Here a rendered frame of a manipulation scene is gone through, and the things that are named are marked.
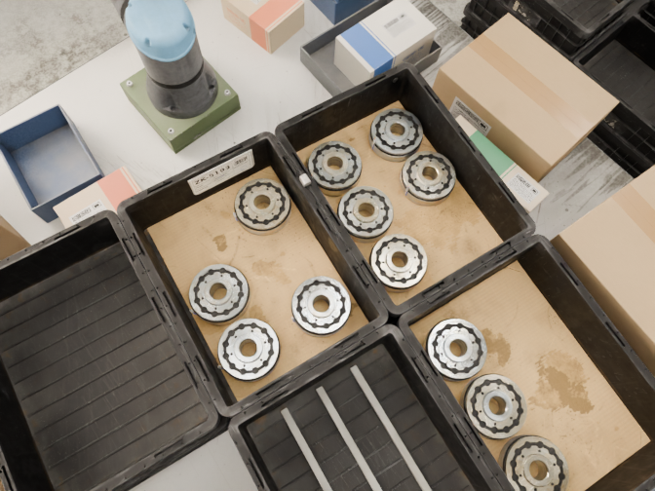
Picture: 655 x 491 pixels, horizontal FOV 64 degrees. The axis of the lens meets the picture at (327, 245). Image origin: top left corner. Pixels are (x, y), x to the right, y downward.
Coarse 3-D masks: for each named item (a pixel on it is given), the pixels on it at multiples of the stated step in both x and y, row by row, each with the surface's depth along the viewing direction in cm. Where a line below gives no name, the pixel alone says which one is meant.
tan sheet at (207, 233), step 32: (224, 192) 99; (160, 224) 96; (192, 224) 97; (224, 224) 97; (288, 224) 97; (192, 256) 95; (224, 256) 95; (256, 256) 95; (288, 256) 95; (320, 256) 96; (224, 288) 93; (256, 288) 93; (288, 288) 93; (288, 320) 92; (352, 320) 92; (288, 352) 90; (320, 352) 90; (256, 384) 88
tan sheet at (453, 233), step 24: (360, 120) 105; (312, 144) 103; (360, 144) 103; (336, 168) 102; (384, 168) 102; (384, 192) 100; (456, 192) 101; (408, 216) 99; (432, 216) 99; (456, 216) 99; (480, 216) 99; (432, 240) 97; (456, 240) 98; (480, 240) 98; (432, 264) 96; (456, 264) 96
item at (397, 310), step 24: (384, 72) 97; (408, 72) 98; (336, 96) 95; (432, 96) 97; (288, 120) 93; (288, 144) 92; (312, 192) 89; (504, 192) 90; (336, 216) 87; (528, 216) 89; (360, 264) 85; (480, 264) 86; (384, 288) 84; (432, 288) 85
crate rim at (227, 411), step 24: (240, 144) 92; (192, 168) 89; (288, 168) 90; (144, 192) 88; (120, 216) 86; (336, 240) 86; (144, 264) 84; (168, 312) 81; (384, 312) 82; (360, 336) 81; (192, 360) 79; (312, 360) 80; (216, 408) 77; (240, 408) 77
